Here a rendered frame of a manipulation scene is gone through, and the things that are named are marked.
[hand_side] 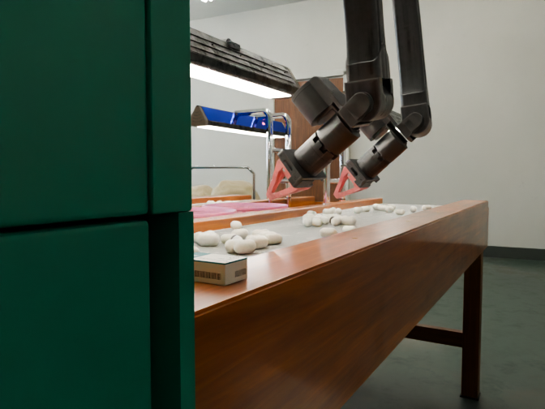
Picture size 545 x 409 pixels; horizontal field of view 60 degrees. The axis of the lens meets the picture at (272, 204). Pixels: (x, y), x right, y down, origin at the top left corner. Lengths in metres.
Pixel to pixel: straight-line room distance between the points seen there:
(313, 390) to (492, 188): 5.05
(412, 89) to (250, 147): 5.26
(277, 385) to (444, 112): 5.21
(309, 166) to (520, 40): 4.95
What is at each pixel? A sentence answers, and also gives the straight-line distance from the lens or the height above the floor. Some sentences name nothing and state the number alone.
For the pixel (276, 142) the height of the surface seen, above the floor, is 1.29.
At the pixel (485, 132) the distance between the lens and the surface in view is 5.52.
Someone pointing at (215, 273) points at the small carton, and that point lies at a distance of 0.42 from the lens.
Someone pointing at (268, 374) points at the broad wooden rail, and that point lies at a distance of 0.44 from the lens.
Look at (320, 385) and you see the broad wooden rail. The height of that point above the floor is 0.63.
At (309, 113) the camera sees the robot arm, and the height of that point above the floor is 0.96.
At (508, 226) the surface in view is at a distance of 5.52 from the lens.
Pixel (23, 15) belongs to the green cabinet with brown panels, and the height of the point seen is 0.92.
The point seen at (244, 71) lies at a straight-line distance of 0.92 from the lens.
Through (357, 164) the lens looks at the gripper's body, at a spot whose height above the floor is 0.89.
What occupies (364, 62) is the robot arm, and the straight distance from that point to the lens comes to 0.77.
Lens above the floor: 0.86
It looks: 3 degrees down
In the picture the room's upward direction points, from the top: straight up
